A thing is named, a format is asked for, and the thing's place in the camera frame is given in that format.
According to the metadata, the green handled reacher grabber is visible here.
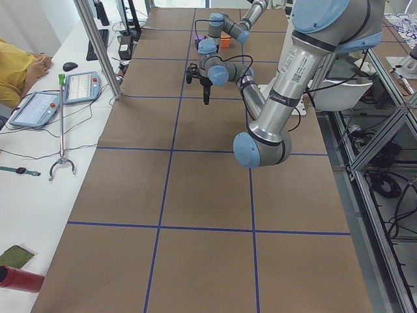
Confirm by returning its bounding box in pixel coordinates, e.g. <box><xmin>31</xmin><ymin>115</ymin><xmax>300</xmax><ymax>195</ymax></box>
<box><xmin>48</xmin><ymin>74</ymin><xmax>76</xmax><ymax>182</ymax></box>

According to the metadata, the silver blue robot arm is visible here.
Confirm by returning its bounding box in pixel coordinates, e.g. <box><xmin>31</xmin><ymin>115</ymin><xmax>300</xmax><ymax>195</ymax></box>
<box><xmin>198</xmin><ymin>1</ymin><xmax>268</xmax><ymax>105</ymax></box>
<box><xmin>197</xmin><ymin>0</ymin><xmax>385</xmax><ymax>168</ymax></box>

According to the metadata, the black power adapter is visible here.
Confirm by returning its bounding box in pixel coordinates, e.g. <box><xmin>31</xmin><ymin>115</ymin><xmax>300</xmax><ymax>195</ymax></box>
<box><xmin>118</xmin><ymin>36</ymin><xmax>133</xmax><ymax>60</ymax></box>

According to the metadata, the green cloth pouch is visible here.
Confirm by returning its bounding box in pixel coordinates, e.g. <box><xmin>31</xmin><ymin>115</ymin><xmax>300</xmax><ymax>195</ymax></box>
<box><xmin>0</xmin><ymin>245</ymin><xmax>35</xmax><ymax>269</ymax></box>

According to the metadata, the orange foam block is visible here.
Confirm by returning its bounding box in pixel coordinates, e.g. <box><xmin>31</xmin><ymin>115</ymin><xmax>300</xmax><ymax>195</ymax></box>
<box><xmin>220</xmin><ymin>35</ymin><xmax>231</xmax><ymax>49</ymax></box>

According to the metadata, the purple foam block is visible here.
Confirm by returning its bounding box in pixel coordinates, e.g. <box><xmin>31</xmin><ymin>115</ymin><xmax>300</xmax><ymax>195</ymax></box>
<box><xmin>194</xmin><ymin>34</ymin><xmax>206</xmax><ymax>49</ymax></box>

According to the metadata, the far blue teach pendant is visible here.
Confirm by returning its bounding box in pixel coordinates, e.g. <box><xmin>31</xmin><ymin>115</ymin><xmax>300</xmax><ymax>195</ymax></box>
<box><xmin>63</xmin><ymin>71</ymin><xmax>102</xmax><ymax>104</ymax></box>

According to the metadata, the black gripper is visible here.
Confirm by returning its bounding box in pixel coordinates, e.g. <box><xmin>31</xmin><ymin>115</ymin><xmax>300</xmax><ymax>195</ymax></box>
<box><xmin>199</xmin><ymin>77</ymin><xmax>212</xmax><ymax>105</ymax></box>

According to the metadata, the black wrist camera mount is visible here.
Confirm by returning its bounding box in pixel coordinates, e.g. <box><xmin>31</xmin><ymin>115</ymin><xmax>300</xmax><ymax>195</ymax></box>
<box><xmin>186</xmin><ymin>63</ymin><xmax>200</xmax><ymax>84</ymax></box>

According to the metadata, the person in yellow shirt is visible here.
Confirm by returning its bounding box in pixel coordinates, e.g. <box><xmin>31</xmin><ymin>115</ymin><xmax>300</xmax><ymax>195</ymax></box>
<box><xmin>1</xmin><ymin>39</ymin><xmax>43</xmax><ymax>109</ymax></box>

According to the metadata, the person's hand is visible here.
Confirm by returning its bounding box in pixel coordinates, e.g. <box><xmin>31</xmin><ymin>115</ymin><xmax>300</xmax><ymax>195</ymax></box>
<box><xmin>27</xmin><ymin>53</ymin><xmax>52</xmax><ymax>78</ymax></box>

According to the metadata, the green band smartwatch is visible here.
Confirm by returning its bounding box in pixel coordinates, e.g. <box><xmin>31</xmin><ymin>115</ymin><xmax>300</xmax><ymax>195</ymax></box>
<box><xmin>0</xmin><ymin>166</ymin><xmax>41</xmax><ymax>177</ymax></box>

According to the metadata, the blue teach pendant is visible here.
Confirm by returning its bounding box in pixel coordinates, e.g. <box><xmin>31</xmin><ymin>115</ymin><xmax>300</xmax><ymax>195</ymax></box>
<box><xmin>9</xmin><ymin>92</ymin><xmax>60</xmax><ymax>127</ymax></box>
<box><xmin>63</xmin><ymin>71</ymin><xmax>102</xmax><ymax>104</ymax></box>

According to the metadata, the black keyboard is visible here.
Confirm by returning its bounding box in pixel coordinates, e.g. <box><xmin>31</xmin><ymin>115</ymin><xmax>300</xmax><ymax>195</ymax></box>
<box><xmin>85</xmin><ymin>28</ymin><xmax>109</xmax><ymax>62</ymax></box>

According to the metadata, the black computer mouse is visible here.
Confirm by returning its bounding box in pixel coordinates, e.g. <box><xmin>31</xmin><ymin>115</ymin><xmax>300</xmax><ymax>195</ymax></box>
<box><xmin>63</xmin><ymin>62</ymin><xmax>78</xmax><ymax>72</ymax></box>

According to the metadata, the black camera cable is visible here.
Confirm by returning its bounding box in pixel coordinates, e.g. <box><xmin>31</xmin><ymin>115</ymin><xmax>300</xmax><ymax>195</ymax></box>
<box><xmin>214</xmin><ymin>54</ymin><xmax>254</xmax><ymax>70</ymax></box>

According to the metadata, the red water bottle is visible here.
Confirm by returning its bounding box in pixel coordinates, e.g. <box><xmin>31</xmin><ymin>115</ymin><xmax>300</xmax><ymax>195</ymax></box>
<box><xmin>1</xmin><ymin>265</ymin><xmax>45</xmax><ymax>293</ymax></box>

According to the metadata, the aluminium frame post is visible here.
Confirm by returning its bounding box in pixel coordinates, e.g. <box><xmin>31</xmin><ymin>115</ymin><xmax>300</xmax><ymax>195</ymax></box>
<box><xmin>74</xmin><ymin>0</ymin><xmax>121</xmax><ymax>99</ymax></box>

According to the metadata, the near blue teach pendant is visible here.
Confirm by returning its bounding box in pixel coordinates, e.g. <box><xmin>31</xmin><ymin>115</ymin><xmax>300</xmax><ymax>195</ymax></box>
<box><xmin>9</xmin><ymin>92</ymin><xmax>60</xmax><ymax>127</ymax></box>

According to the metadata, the white chair seat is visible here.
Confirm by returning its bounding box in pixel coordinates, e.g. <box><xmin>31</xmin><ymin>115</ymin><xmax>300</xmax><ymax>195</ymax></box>
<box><xmin>313</xmin><ymin>78</ymin><xmax>373</xmax><ymax>112</ymax></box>

